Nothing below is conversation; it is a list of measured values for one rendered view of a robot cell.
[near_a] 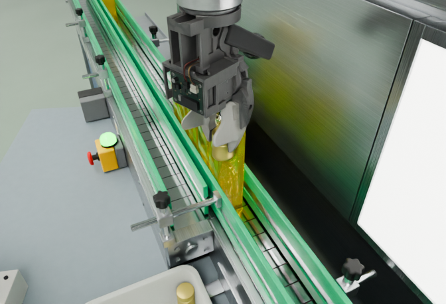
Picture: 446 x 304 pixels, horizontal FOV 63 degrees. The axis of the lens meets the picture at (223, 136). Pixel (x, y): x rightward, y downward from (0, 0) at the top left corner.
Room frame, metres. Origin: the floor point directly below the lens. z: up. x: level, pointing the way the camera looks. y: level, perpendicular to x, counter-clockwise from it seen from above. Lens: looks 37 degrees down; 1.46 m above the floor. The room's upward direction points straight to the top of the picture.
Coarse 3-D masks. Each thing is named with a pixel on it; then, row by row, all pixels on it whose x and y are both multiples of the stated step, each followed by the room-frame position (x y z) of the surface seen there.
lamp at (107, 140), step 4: (108, 132) 0.81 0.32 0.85; (104, 136) 0.79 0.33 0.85; (108, 136) 0.79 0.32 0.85; (112, 136) 0.79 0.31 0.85; (100, 140) 0.78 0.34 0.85; (104, 140) 0.78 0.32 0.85; (108, 140) 0.78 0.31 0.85; (112, 140) 0.78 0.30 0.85; (116, 140) 0.80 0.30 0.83; (104, 144) 0.77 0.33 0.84; (108, 144) 0.78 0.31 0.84; (112, 144) 0.78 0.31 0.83
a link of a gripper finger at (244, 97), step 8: (248, 80) 0.40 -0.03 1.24; (240, 88) 0.41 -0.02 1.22; (248, 88) 0.40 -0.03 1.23; (232, 96) 0.41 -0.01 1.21; (240, 96) 0.40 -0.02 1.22; (248, 96) 0.40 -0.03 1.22; (240, 104) 0.40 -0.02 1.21; (248, 104) 0.39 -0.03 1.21; (240, 112) 0.40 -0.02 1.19; (248, 112) 0.40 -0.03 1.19; (240, 120) 0.40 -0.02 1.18; (248, 120) 0.41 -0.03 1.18; (240, 128) 0.40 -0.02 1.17
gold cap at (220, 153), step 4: (216, 128) 0.44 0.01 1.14; (212, 132) 0.43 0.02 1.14; (212, 136) 0.42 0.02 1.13; (212, 144) 0.43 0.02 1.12; (224, 144) 0.42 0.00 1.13; (212, 148) 0.43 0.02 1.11; (216, 148) 0.42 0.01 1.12; (220, 148) 0.42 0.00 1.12; (224, 148) 0.42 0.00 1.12; (212, 152) 0.43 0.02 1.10; (216, 152) 0.42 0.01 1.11; (220, 152) 0.42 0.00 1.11; (224, 152) 0.42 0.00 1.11; (232, 152) 0.42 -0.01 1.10; (212, 156) 0.43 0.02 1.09; (216, 156) 0.42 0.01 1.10; (220, 156) 0.42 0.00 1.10; (224, 156) 0.42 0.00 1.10; (228, 156) 0.42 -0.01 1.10; (232, 156) 0.42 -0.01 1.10; (216, 160) 0.42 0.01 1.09; (220, 160) 0.42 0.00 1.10; (224, 160) 0.41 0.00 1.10; (228, 160) 0.42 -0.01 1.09
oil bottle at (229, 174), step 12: (216, 120) 0.53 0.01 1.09; (240, 144) 0.52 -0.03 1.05; (240, 156) 0.52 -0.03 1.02; (216, 168) 0.51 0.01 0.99; (228, 168) 0.51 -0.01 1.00; (240, 168) 0.52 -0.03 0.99; (216, 180) 0.51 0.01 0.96; (228, 180) 0.51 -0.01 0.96; (240, 180) 0.52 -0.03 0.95; (228, 192) 0.51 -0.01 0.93; (240, 192) 0.52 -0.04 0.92
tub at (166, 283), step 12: (156, 276) 0.38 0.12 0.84; (168, 276) 0.38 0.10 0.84; (180, 276) 0.39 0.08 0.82; (192, 276) 0.38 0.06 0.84; (132, 288) 0.35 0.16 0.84; (144, 288) 0.36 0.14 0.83; (156, 288) 0.37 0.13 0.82; (168, 288) 0.37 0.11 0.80; (204, 288) 0.35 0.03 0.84; (96, 300) 0.33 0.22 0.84; (108, 300) 0.33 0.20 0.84; (120, 300) 0.34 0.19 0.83; (132, 300) 0.35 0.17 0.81; (144, 300) 0.35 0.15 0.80; (156, 300) 0.36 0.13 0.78; (168, 300) 0.37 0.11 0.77; (204, 300) 0.33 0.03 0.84
